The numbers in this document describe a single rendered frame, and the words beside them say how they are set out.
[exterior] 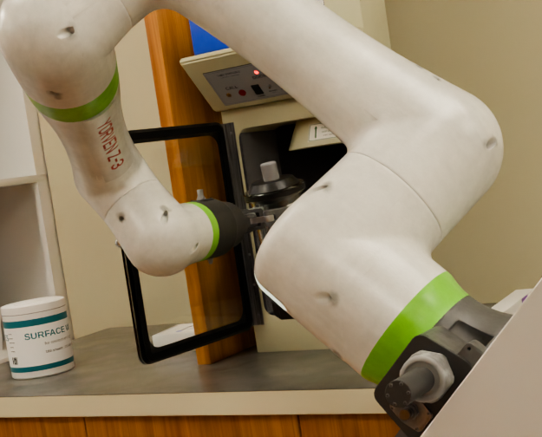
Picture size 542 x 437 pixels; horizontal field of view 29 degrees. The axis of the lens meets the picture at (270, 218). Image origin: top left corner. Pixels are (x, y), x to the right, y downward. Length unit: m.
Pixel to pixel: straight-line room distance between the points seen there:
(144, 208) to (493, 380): 0.78
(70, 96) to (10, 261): 1.81
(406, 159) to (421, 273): 0.11
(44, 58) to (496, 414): 0.60
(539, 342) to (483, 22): 1.50
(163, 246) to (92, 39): 0.42
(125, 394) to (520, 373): 1.14
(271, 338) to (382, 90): 1.05
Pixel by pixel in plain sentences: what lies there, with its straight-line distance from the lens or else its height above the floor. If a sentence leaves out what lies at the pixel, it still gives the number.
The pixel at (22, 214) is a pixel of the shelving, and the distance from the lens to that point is 2.96.
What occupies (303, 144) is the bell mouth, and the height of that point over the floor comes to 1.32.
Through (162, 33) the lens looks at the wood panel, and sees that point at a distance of 2.02.
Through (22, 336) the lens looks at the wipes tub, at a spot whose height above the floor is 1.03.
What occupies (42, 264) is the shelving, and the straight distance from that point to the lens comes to 2.94.
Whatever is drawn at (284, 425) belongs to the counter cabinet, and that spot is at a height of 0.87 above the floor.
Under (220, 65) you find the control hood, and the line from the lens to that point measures 1.93.
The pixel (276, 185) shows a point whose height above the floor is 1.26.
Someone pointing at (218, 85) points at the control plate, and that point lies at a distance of 1.96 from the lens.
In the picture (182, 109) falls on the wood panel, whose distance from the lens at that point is 2.03.
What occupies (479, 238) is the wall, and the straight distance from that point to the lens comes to 2.30.
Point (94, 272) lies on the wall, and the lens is 2.83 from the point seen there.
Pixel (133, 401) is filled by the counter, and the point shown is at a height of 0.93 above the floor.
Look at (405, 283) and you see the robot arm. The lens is 0.98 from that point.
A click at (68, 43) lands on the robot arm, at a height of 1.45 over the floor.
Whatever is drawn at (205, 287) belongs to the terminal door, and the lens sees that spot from 1.94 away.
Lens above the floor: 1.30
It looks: 3 degrees down
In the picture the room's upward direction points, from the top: 9 degrees counter-clockwise
